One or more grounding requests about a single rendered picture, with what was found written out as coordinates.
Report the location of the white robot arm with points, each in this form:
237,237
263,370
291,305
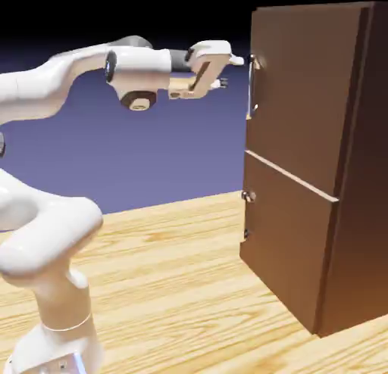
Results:
136,65

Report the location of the dark brown wooden cabinet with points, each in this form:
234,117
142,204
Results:
363,198

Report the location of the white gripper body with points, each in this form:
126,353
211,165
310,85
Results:
212,54

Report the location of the tall brown cabinet door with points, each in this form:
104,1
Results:
303,101

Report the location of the short brown cabinet door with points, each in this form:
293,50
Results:
288,237

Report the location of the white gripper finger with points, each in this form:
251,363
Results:
237,60
219,83

